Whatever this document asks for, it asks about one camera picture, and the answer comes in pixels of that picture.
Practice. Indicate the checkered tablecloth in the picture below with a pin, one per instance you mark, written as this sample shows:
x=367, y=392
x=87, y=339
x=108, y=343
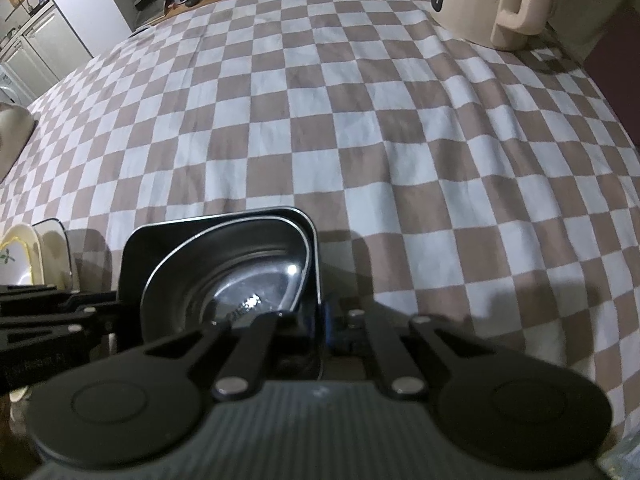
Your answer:
x=400, y=135

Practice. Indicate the steel rectangular tray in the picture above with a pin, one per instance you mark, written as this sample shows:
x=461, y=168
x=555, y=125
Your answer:
x=132, y=260

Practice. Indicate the floral yellow-rimmed bowl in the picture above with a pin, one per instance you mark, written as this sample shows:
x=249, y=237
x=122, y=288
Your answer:
x=15, y=260

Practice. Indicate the steel round bowl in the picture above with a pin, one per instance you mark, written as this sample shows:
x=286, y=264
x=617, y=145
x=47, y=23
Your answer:
x=240, y=270

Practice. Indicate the cat-shaped ceramic lid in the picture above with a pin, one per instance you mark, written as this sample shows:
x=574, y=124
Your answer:
x=15, y=135

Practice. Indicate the white blue-rimmed square plate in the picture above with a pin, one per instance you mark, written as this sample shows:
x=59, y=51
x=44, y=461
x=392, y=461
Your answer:
x=52, y=255

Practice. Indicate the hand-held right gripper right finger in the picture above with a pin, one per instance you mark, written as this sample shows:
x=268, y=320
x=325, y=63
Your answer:
x=327, y=325

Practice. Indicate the white kitchen cabinet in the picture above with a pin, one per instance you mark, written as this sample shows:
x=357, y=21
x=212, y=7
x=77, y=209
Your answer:
x=45, y=50

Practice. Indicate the beige container with black label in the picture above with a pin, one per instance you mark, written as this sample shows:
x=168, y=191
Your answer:
x=475, y=0

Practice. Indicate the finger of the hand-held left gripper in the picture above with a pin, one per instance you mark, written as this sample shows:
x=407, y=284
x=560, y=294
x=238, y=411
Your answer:
x=50, y=332
x=95, y=300

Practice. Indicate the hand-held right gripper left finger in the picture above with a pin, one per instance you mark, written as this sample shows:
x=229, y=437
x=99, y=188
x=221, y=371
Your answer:
x=270, y=330

